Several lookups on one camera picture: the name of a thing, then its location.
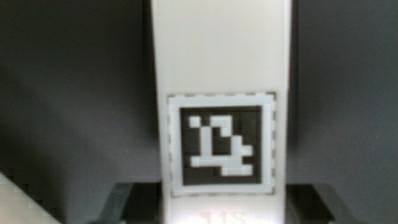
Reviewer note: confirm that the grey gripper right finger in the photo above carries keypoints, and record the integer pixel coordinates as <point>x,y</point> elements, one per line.
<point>315,206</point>

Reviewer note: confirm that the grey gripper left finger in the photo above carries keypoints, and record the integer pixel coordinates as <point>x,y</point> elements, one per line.
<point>132,205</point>

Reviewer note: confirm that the white desk leg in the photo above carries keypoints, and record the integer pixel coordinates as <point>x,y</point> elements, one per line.
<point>223,45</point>
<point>20,209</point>

